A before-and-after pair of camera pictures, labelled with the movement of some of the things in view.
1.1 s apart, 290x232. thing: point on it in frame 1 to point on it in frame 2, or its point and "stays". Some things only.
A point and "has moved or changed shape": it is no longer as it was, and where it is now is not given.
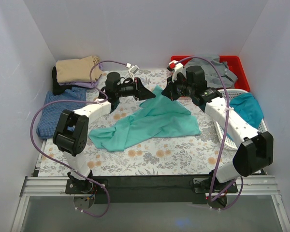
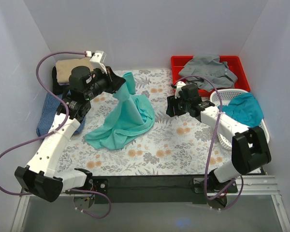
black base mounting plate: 146,189 stays
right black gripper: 173,89 to 172,106
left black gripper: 137,88 to 113,80
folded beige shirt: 73,70 stays
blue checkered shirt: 51,111 stays
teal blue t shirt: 246,105 stays
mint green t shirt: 155,117 has moved or changed shape
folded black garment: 57,88 stays
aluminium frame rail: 36,186 stays
